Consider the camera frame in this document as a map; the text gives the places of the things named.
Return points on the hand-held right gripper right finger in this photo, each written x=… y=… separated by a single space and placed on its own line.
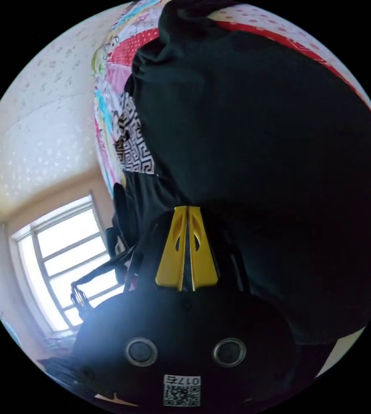
x=204 y=262

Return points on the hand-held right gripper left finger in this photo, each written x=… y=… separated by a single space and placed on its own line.
x=169 y=258

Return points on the black short sleeve shirt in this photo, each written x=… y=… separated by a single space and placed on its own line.
x=253 y=136

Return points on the window with white frame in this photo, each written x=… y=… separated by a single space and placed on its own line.
x=72 y=233

